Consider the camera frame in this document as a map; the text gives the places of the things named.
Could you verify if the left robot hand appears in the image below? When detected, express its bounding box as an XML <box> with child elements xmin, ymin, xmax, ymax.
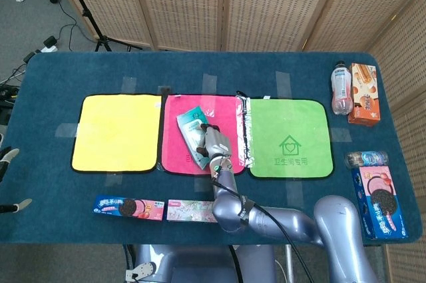
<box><xmin>0</xmin><ymin>147</ymin><xmax>33</xmax><ymax>214</ymax></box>

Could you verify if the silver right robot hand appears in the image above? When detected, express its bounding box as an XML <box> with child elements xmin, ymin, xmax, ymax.
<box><xmin>194</xmin><ymin>123</ymin><xmax>233</xmax><ymax>164</ymax></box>

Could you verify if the teal and white plastic packet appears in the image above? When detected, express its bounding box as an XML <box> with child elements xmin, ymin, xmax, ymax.
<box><xmin>176</xmin><ymin>106</ymin><xmax>214</xmax><ymax>170</ymax></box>

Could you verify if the floral toothpaste box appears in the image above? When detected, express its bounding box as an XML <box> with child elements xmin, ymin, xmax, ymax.
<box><xmin>166</xmin><ymin>198</ymin><xmax>218</xmax><ymax>222</ymax></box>

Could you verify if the long blue Oreo box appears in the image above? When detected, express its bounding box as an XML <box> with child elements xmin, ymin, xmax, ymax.
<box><xmin>92</xmin><ymin>195</ymin><xmax>164</xmax><ymax>221</ymax></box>

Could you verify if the orange snack box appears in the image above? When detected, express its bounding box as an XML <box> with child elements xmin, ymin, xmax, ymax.
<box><xmin>347</xmin><ymin>63</ymin><xmax>381</xmax><ymax>127</ymax></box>

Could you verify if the wide blue Oreo box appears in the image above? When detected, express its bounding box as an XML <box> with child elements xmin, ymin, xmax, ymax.
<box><xmin>351</xmin><ymin>164</ymin><xmax>409</xmax><ymax>240</ymax></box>

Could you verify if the silver foil strip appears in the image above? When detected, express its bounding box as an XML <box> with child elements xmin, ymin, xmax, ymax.
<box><xmin>235</xmin><ymin>94</ymin><xmax>256</xmax><ymax>168</ymax></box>

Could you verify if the clear tape strip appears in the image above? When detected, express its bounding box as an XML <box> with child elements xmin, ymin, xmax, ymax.
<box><xmin>202</xmin><ymin>73</ymin><xmax>218</xmax><ymax>96</ymax></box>
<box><xmin>275</xmin><ymin>71</ymin><xmax>292</xmax><ymax>100</ymax></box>
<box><xmin>194</xmin><ymin>174</ymin><xmax>214</xmax><ymax>193</ymax></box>
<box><xmin>55</xmin><ymin>123</ymin><xmax>79</xmax><ymax>139</ymax></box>
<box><xmin>329</xmin><ymin>127</ymin><xmax>353</xmax><ymax>143</ymax></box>
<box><xmin>120</xmin><ymin>76</ymin><xmax>138</xmax><ymax>96</ymax></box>
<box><xmin>104</xmin><ymin>172</ymin><xmax>124</xmax><ymax>188</ymax></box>
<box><xmin>285</xmin><ymin>177</ymin><xmax>304</xmax><ymax>211</ymax></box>

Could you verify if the pink microfiber cloth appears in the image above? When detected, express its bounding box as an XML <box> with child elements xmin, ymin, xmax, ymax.
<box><xmin>160</xmin><ymin>93</ymin><xmax>247</xmax><ymax>176</ymax></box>

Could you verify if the green microfiber cloth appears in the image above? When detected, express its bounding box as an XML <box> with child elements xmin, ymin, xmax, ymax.
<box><xmin>248</xmin><ymin>97</ymin><xmax>335</xmax><ymax>180</ymax></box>

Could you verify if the yellow microfiber cloth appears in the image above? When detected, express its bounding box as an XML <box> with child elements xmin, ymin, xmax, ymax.
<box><xmin>71</xmin><ymin>94</ymin><xmax>163</xmax><ymax>174</ymax></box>

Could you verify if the white power strip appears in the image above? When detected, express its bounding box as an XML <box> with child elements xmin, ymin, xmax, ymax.
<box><xmin>22</xmin><ymin>46</ymin><xmax>58</xmax><ymax>63</ymax></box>

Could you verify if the clear plastic drink bottle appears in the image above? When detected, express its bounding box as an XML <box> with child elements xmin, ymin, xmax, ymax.
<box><xmin>330</xmin><ymin>60</ymin><xmax>354</xmax><ymax>116</ymax></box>

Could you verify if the wicker folding screen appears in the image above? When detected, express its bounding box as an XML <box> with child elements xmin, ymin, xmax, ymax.
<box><xmin>367</xmin><ymin>0</ymin><xmax>426</xmax><ymax>283</ymax></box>
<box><xmin>45</xmin><ymin>0</ymin><xmax>426</xmax><ymax>53</ymax></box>

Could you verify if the blue label drink bottle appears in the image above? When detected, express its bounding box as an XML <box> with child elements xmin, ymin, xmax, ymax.
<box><xmin>345</xmin><ymin>150</ymin><xmax>389</xmax><ymax>168</ymax></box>

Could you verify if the black tripod stand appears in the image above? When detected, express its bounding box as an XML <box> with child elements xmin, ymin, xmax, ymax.
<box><xmin>58</xmin><ymin>0</ymin><xmax>144</xmax><ymax>53</ymax></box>

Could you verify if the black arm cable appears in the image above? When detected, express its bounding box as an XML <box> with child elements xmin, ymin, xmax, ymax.
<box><xmin>211</xmin><ymin>176</ymin><xmax>316</xmax><ymax>283</ymax></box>

